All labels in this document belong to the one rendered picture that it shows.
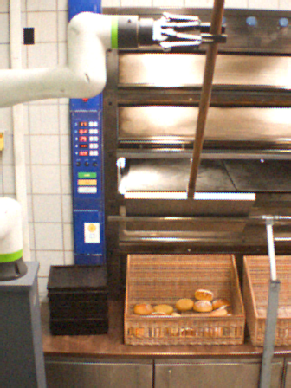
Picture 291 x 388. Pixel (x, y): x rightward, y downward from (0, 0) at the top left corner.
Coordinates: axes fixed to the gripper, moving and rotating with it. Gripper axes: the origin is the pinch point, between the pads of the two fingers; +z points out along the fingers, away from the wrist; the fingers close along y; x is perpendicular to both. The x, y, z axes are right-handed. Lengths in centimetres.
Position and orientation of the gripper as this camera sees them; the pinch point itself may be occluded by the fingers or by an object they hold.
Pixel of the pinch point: (213, 33)
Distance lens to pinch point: 162.7
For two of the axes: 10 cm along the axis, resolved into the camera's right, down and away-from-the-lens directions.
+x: 0.1, -4.4, -9.0
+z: 10.0, 0.1, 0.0
